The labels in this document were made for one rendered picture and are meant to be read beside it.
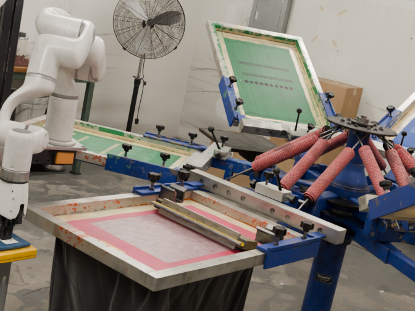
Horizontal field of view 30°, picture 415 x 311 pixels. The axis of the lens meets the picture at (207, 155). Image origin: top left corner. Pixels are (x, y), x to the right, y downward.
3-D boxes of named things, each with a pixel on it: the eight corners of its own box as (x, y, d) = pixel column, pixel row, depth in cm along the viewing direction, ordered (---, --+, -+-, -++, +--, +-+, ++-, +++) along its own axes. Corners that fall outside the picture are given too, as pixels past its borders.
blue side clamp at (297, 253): (265, 269, 236) (270, 248, 235) (252, 263, 239) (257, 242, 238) (317, 256, 260) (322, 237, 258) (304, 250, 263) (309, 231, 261)
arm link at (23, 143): (18, 119, 216) (52, 126, 216) (13, 155, 218) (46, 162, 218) (4, 129, 201) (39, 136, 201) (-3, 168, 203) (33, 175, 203)
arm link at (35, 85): (58, 84, 220) (41, 156, 216) (13, 75, 219) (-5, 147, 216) (54, 76, 211) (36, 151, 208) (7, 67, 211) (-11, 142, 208)
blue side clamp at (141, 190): (139, 210, 270) (142, 190, 269) (129, 205, 273) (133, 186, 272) (195, 202, 293) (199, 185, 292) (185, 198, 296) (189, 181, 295)
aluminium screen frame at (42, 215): (154, 292, 200) (156, 278, 199) (18, 216, 235) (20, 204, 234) (315, 252, 260) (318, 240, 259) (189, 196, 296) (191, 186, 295)
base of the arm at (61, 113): (28, 132, 263) (34, 88, 259) (61, 134, 270) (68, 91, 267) (47, 145, 251) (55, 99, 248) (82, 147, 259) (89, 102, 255)
